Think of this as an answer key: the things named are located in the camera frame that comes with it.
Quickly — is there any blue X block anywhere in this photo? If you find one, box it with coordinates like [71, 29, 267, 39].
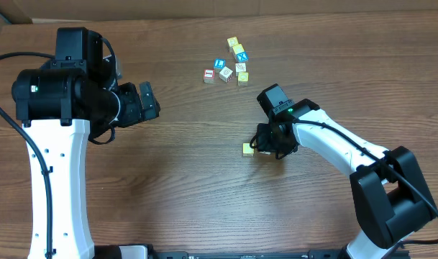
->
[236, 52, 249, 63]

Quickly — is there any yellow block lower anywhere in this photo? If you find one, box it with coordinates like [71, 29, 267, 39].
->
[237, 72, 249, 86]

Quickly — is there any red I block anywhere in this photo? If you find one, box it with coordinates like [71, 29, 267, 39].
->
[203, 69, 215, 83]

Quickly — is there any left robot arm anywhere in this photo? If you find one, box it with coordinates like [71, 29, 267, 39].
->
[12, 27, 160, 258]

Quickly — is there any blue L block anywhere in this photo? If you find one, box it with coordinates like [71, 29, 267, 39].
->
[213, 58, 226, 73]

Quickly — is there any yellow block far top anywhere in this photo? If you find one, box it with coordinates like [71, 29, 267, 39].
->
[227, 37, 239, 52]

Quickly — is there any white block red side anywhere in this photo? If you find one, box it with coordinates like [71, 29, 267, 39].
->
[219, 66, 233, 83]

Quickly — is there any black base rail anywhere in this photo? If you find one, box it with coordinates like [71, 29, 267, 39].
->
[94, 243, 410, 259]

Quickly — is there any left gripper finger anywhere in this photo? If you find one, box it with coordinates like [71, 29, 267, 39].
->
[139, 81, 160, 112]
[142, 106, 160, 121]

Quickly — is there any yellow block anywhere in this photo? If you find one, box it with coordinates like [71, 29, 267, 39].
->
[232, 44, 245, 58]
[237, 72, 249, 86]
[227, 37, 239, 52]

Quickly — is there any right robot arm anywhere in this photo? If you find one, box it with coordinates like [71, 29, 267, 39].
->
[250, 84, 438, 258]

